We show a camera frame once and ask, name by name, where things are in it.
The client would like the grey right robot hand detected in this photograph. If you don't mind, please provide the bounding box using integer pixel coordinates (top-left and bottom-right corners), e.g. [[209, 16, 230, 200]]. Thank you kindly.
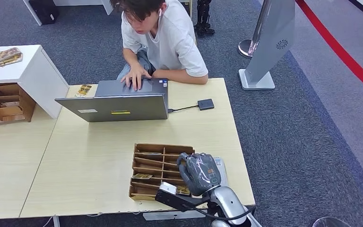
[[176, 152, 222, 197]]

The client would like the person's right hand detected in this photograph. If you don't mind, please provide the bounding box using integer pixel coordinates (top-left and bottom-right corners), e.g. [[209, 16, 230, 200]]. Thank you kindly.
[[120, 62, 152, 91]]

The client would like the wooden card organizer tray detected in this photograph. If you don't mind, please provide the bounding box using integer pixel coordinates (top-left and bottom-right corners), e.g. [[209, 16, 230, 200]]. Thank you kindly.
[[129, 143, 196, 204]]

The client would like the yellow patterned ID card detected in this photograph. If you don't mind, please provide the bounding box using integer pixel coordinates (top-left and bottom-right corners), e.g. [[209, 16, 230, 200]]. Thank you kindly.
[[75, 84, 93, 98]]

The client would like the white card reader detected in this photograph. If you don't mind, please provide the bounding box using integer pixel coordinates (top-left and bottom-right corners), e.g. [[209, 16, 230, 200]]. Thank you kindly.
[[213, 157, 229, 187]]

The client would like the person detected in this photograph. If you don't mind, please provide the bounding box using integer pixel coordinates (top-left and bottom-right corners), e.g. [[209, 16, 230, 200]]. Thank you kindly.
[[109, 0, 209, 91]]

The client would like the grey laptop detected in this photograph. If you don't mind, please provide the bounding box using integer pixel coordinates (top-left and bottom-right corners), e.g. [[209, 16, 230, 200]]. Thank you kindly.
[[54, 78, 170, 123]]

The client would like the white desk crossbar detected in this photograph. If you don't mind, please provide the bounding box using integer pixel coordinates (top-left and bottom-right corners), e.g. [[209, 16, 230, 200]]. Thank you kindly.
[[142, 210, 208, 221]]

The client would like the small black box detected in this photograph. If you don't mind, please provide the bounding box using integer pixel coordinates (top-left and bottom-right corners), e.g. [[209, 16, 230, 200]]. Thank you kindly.
[[197, 98, 216, 111]]

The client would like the black stand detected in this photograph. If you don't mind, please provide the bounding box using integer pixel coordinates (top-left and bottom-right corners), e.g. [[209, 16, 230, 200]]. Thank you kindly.
[[194, 0, 216, 35]]

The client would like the white desk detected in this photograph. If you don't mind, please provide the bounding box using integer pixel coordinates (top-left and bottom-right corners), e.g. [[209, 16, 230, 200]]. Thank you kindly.
[[22, 0, 116, 26]]

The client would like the white cabinet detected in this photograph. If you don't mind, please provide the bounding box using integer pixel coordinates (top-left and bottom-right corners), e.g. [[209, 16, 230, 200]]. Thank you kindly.
[[0, 44, 70, 120]]

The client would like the brown wooden shelf organizer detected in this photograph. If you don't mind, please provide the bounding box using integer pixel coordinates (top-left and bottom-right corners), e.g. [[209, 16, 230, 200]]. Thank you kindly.
[[0, 82, 36, 127]]

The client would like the stack of patterned cards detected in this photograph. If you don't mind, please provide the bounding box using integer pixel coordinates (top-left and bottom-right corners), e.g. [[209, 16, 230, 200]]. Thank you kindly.
[[0, 47, 23, 68]]

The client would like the grey standing sign panel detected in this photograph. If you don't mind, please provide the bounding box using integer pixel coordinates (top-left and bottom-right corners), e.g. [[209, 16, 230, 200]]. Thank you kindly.
[[238, 0, 296, 91]]

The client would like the clear plastic dome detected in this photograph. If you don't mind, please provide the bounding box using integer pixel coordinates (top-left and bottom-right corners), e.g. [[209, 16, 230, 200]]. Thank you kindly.
[[312, 217, 353, 227]]

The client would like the red barrier belt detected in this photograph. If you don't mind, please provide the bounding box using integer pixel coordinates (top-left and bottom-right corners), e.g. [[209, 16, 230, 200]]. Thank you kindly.
[[295, 0, 363, 103]]

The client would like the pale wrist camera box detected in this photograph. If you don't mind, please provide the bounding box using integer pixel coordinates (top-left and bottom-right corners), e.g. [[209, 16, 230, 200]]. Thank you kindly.
[[159, 182, 178, 195]]

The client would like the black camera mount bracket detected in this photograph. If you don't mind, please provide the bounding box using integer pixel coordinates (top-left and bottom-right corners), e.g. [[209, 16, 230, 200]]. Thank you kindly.
[[155, 188, 214, 212]]

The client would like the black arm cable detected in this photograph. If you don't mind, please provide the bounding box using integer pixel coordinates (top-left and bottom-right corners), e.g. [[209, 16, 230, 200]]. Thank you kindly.
[[181, 202, 257, 221]]

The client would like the thin black laptop cable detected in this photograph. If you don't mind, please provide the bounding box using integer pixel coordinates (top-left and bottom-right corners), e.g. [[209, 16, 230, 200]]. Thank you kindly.
[[168, 105, 199, 113]]

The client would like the chrome stanchion post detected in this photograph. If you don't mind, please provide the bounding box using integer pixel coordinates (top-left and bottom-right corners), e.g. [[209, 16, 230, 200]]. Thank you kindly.
[[238, 0, 272, 59]]

